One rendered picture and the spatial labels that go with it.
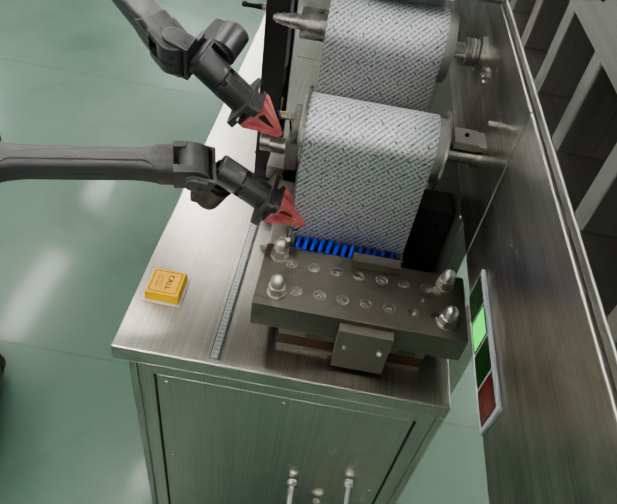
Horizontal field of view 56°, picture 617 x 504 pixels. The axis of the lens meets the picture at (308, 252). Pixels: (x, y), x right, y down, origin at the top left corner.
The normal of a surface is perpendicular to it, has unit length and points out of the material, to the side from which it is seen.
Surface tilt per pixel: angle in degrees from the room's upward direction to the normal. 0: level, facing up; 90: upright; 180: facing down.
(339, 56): 92
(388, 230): 90
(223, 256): 0
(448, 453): 0
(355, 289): 0
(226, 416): 90
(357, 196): 90
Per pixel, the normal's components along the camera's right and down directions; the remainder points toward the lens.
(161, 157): 0.18, -0.42
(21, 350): 0.12, -0.70
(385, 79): -0.14, 0.71
